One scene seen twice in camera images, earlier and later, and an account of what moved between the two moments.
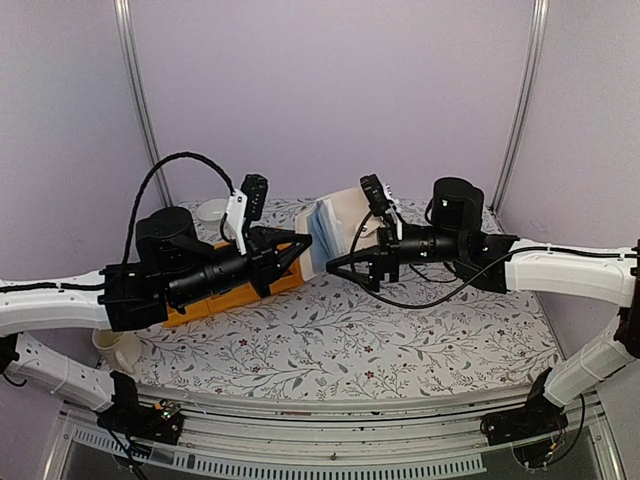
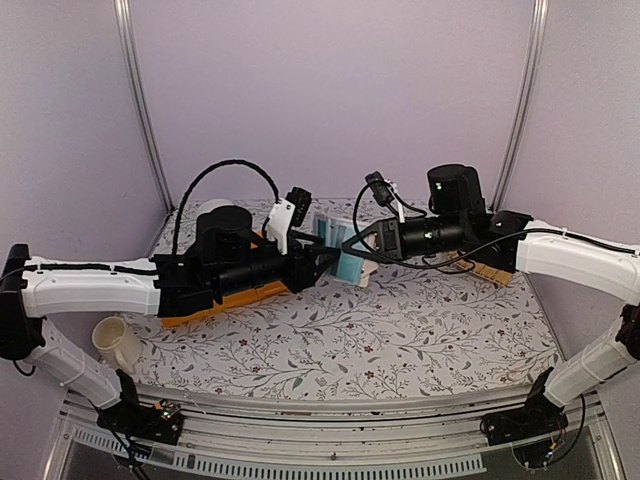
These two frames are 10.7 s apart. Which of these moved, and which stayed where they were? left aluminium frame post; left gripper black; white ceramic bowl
Moved: left gripper black
Stayed: white ceramic bowl; left aluminium frame post
